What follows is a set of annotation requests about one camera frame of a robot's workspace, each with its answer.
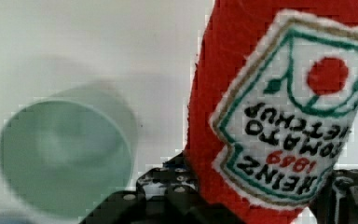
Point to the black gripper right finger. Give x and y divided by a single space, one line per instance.
337 203

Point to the green metal mug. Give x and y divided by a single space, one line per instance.
64 154

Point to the red ketchup bottle toy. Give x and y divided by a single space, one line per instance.
273 100

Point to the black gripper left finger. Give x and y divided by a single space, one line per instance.
174 172

